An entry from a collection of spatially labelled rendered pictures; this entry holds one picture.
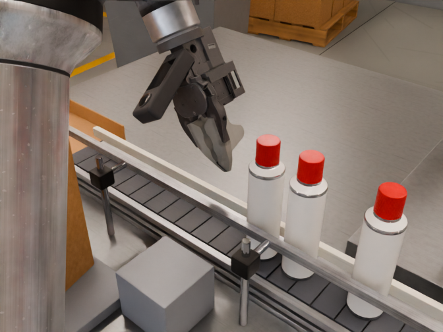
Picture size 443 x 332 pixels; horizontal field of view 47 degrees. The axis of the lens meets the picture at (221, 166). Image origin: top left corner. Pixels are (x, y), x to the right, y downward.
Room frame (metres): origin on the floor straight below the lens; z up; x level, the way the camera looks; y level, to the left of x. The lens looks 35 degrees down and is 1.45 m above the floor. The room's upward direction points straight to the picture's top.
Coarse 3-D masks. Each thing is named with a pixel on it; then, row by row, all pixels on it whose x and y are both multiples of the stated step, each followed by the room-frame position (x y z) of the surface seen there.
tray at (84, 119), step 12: (72, 108) 1.11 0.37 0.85; (84, 108) 1.08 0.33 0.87; (72, 120) 1.08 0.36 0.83; (84, 120) 1.08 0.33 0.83; (96, 120) 1.05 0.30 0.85; (108, 120) 1.02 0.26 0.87; (84, 132) 1.02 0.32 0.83; (120, 132) 0.99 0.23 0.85; (72, 144) 0.97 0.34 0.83; (84, 144) 0.97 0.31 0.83
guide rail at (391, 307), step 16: (96, 144) 0.76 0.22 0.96; (128, 160) 0.71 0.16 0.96; (144, 176) 0.68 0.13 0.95; (160, 176) 0.67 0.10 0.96; (176, 192) 0.63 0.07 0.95; (192, 192) 0.62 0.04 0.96; (208, 208) 0.59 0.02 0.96; (240, 224) 0.55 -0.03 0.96; (272, 240) 0.52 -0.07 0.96; (288, 256) 0.49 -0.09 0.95; (304, 256) 0.48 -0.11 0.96; (320, 272) 0.46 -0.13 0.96; (336, 272) 0.46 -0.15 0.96; (352, 288) 0.43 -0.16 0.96; (368, 288) 0.43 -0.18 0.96; (384, 304) 0.41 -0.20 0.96; (400, 304) 0.40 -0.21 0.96; (400, 320) 0.39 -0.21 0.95; (416, 320) 0.38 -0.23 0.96
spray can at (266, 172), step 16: (256, 144) 0.58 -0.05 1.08; (272, 144) 0.57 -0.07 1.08; (256, 160) 0.57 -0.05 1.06; (272, 160) 0.57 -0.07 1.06; (256, 176) 0.56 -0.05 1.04; (272, 176) 0.56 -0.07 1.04; (256, 192) 0.56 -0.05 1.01; (272, 192) 0.56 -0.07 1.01; (256, 208) 0.56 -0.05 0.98; (272, 208) 0.56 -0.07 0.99; (256, 224) 0.56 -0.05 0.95; (272, 224) 0.56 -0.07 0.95; (256, 240) 0.56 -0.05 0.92; (272, 256) 0.56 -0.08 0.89
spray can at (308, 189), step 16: (304, 160) 0.53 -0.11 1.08; (320, 160) 0.53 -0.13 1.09; (304, 176) 0.53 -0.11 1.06; (320, 176) 0.53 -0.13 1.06; (288, 192) 0.54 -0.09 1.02; (304, 192) 0.52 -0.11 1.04; (320, 192) 0.52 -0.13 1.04; (288, 208) 0.54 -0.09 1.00; (304, 208) 0.52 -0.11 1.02; (320, 208) 0.52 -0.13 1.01; (288, 224) 0.53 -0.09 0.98; (304, 224) 0.52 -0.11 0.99; (320, 224) 0.53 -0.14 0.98; (288, 240) 0.53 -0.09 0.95; (304, 240) 0.52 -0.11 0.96; (288, 272) 0.52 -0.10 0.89; (304, 272) 0.52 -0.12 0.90
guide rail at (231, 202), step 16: (96, 128) 0.90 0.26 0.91; (112, 144) 0.86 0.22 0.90; (128, 144) 0.84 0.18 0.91; (144, 160) 0.80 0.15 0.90; (160, 160) 0.78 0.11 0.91; (176, 176) 0.75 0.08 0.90; (192, 176) 0.73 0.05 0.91; (208, 192) 0.70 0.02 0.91; (224, 192) 0.68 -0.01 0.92; (240, 208) 0.65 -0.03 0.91; (320, 256) 0.55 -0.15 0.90; (336, 256) 0.53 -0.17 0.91; (400, 288) 0.47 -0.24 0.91; (416, 304) 0.45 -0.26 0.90; (432, 304) 0.44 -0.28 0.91
